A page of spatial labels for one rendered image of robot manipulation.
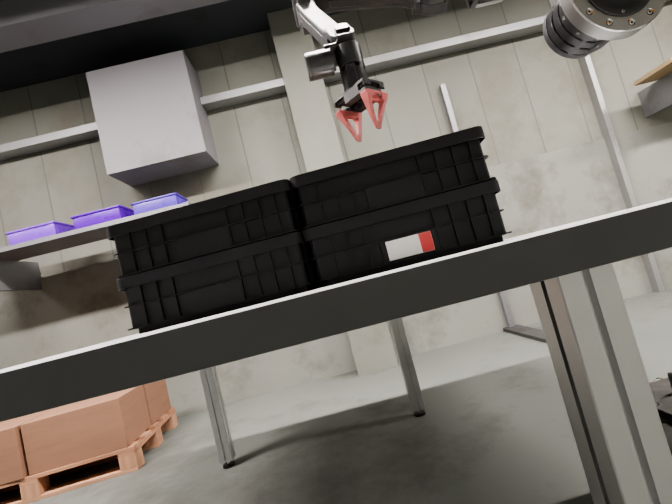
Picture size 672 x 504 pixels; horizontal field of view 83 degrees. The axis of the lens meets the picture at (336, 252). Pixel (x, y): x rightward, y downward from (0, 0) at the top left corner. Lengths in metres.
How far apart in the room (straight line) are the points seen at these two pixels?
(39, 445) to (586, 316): 2.58
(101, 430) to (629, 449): 2.37
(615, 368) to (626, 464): 0.09
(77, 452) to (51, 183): 2.14
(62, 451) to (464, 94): 3.63
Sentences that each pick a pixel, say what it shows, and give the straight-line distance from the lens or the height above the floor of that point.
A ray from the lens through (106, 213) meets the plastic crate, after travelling 3.03.
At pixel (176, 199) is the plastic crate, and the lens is 2.85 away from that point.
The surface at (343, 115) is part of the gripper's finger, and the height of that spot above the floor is 1.05.
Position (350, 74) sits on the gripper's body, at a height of 1.12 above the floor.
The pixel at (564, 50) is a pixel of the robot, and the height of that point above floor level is 1.08.
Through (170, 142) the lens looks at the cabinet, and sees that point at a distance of 3.12.
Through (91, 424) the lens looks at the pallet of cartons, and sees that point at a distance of 2.57.
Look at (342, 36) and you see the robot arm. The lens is 0.97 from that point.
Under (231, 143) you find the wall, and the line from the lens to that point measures 3.35.
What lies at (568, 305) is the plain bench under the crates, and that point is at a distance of 0.45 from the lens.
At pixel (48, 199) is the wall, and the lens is 3.86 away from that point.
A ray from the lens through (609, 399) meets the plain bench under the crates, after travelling 0.49.
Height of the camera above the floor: 0.70
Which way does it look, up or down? 4 degrees up
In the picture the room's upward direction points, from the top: 14 degrees counter-clockwise
